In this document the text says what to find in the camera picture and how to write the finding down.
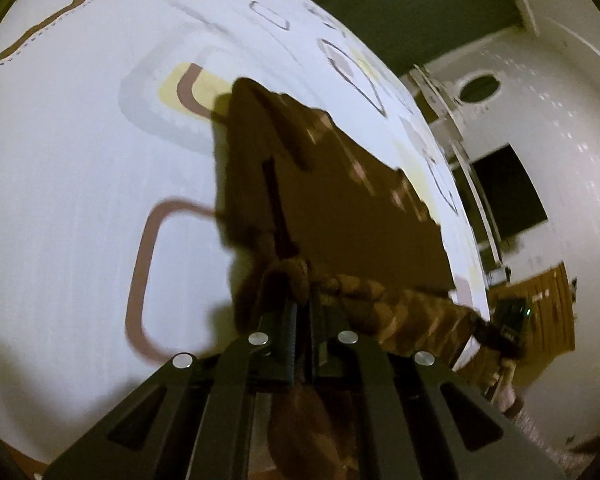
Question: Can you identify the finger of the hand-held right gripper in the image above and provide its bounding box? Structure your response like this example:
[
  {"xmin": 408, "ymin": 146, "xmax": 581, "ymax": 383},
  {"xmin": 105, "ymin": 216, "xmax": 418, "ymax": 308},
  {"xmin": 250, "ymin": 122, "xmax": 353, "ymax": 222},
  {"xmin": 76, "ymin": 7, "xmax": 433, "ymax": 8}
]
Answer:
[{"xmin": 472, "ymin": 321, "xmax": 501, "ymax": 348}]

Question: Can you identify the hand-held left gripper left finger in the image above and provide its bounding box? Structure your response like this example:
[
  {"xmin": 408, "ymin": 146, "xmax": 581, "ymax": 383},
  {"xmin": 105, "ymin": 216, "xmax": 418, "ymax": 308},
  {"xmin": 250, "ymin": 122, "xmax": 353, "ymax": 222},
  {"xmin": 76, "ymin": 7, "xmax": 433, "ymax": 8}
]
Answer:
[{"xmin": 42, "ymin": 270, "xmax": 301, "ymax": 480}]

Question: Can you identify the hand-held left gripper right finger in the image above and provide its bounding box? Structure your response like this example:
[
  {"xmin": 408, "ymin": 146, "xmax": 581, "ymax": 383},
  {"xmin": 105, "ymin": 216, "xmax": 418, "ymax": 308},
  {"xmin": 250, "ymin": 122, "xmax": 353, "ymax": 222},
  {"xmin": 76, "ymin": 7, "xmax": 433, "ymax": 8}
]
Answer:
[{"xmin": 308, "ymin": 290, "xmax": 568, "ymax": 480}]

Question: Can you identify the brown plaid sweater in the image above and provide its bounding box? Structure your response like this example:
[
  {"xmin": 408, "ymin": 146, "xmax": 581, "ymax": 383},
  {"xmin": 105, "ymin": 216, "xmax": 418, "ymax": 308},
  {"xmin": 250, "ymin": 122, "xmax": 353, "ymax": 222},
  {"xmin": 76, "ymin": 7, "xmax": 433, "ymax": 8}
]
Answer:
[{"xmin": 212, "ymin": 77, "xmax": 501, "ymax": 480}]

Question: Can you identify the person's right hand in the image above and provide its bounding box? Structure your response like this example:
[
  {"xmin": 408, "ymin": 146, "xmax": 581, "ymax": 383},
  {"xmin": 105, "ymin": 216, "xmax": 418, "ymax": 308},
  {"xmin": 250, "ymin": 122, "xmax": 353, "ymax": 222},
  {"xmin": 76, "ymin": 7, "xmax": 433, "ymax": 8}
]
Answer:
[{"xmin": 489, "ymin": 357, "xmax": 525, "ymax": 418}]

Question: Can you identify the brown wooden door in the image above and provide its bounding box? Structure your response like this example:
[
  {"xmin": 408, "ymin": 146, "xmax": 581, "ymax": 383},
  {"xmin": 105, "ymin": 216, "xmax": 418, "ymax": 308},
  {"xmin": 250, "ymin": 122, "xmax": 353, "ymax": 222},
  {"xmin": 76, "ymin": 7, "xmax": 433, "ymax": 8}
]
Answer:
[{"xmin": 509, "ymin": 262, "xmax": 579, "ymax": 361}]

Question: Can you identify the white television console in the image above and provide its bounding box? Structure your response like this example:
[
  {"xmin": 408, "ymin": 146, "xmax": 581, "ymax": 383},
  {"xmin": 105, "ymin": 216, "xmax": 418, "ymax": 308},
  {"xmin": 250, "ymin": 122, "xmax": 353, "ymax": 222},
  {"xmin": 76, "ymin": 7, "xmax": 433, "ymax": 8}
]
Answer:
[{"xmin": 447, "ymin": 130, "xmax": 512, "ymax": 286}]

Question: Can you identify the black television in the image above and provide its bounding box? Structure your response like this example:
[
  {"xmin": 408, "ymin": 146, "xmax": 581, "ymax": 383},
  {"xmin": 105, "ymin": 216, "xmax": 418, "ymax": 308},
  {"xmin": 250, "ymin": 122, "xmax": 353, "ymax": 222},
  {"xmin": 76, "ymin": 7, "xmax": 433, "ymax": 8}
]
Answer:
[{"xmin": 472, "ymin": 144, "xmax": 549, "ymax": 239}]

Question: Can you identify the white oval vanity mirror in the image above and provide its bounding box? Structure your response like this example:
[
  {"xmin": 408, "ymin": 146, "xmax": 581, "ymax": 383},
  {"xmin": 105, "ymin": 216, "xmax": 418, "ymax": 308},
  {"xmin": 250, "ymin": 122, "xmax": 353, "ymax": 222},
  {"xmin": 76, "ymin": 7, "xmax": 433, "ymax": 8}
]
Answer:
[{"xmin": 455, "ymin": 72, "xmax": 504, "ymax": 106}]

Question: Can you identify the white vanity table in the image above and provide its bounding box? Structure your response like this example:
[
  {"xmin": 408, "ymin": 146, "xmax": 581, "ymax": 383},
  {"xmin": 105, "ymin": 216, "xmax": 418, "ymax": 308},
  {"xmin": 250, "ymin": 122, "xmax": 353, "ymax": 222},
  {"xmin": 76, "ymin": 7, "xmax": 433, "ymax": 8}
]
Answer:
[{"xmin": 409, "ymin": 62, "xmax": 467, "ymax": 128}]

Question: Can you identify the bed with patterned white sheet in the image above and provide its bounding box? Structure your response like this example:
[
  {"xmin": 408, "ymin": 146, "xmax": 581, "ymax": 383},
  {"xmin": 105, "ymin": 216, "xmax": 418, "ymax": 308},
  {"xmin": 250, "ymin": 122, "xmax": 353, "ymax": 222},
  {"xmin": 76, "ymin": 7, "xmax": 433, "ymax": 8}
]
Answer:
[{"xmin": 0, "ymin": 0, "xmax": 492, "ymax": 466}]

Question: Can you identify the green curtain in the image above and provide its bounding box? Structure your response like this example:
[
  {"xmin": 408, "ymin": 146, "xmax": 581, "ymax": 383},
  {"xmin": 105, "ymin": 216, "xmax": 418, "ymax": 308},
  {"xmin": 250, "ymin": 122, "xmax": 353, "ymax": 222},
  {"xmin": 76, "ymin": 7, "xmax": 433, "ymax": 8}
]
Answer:
[{"xmin": 250, "ymin": 0, "xmax": 524, "ymax": 78}]

